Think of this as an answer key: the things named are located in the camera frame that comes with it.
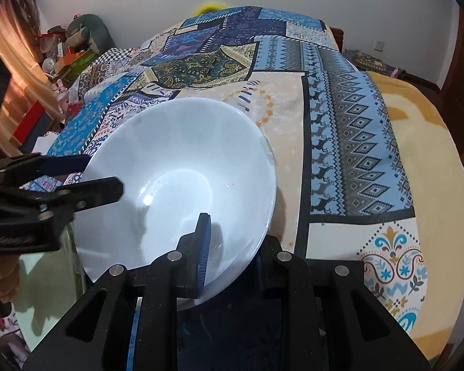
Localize orange curtain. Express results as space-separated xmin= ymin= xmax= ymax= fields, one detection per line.
xmin=0 ymin=0 xmax=57 ymax=124

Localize green box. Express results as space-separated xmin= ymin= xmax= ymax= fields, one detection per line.
xmin=56 ymin=48 xmax=101 ymax=76

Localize dark blue patterned plate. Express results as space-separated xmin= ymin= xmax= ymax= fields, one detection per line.
xmin=127 ymin=274 xmax=325 ymax=371

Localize yellow round object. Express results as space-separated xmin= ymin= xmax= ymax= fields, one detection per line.
xmin=195 ymin=2 xmax=227 ymax=14

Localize person's left hand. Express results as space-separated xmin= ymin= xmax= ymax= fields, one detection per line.
xmin=0 ymin=255 xmax=22 ymax=303

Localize white bowl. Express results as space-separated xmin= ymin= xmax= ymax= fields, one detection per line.
xmin=73 ymin=98 xmax=277 ymax=312

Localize patchwork printed blanket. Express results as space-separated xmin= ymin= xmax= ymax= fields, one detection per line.
xmin=0 ymin=6 xmax=428 ymax=335

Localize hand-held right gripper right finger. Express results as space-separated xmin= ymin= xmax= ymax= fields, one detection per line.
xmin=255 ymin=235 xmax=437 ymax=371

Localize white folded cloth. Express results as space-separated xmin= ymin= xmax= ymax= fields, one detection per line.
xmin=31 ymin=131 xmax=58 ymax=153

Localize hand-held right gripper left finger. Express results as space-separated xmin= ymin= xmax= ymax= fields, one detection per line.
xmin=23 ymin=212 xmax=213 ymax=371

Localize pale green plate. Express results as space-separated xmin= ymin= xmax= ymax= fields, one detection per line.
xmin=13 ymin=220 xmax=88 ymax=352

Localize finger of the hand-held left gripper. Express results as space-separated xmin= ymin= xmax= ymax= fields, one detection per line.
xmin=19 ymin=177 xmax=124 ymax=217
xmin=0 ymin=153 xmax=92 ymax=186

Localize dark patterned cushion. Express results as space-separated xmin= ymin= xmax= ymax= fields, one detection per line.
xmin=344 ymin=49 xmax=406 ymax=80

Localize red box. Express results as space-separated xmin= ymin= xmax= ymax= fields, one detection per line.
xmin=11 ymin=100 xmax=47 ymax=143

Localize grey plush toy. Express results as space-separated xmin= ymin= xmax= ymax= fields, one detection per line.
xmin=65 ymin=13 xmax=117 ymax=53

